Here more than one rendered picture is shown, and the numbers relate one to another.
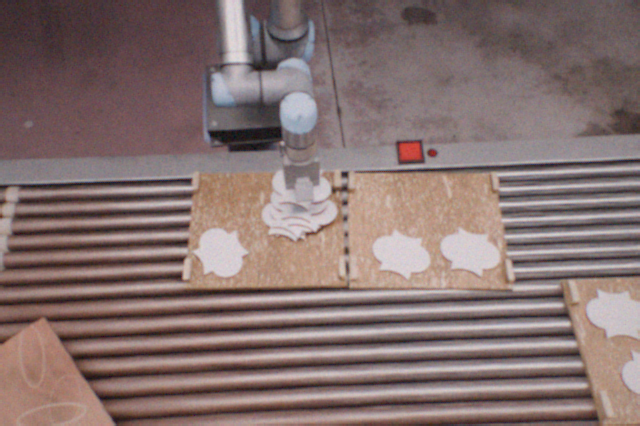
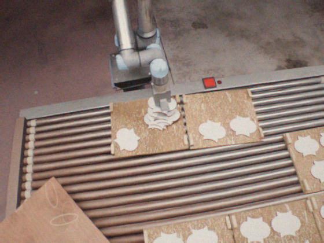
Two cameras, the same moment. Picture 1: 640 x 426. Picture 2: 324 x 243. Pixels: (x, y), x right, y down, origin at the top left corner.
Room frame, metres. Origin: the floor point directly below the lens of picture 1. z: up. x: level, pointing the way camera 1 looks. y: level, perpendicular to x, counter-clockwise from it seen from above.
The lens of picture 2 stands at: (0.05, 0.06, 2.29)
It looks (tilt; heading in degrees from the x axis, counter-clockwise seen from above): 60 degrees down; 359
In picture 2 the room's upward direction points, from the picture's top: 6 degrees counter-clockwise
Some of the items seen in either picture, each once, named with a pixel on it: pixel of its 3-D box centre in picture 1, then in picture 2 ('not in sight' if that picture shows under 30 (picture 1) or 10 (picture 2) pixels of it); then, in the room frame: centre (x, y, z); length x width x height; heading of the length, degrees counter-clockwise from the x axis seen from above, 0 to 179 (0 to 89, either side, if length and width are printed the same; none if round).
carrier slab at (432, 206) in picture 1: (425, 228); (221, 117); (0.81, -0.29, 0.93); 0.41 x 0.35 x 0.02; 89
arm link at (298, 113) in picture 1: (298, 120); (159, 72); (0.86, 0.04, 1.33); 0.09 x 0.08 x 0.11; 5
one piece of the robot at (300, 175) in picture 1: (300, 171); (161, 96); (0.83, 0.04, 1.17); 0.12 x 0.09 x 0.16; 9
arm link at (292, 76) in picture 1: (287, 86); (151, 56); (0.95, 0.07, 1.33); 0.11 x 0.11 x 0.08; 5
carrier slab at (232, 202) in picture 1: (267, 227); (147, 125); (0.82, 0.13, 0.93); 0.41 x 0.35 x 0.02; 91
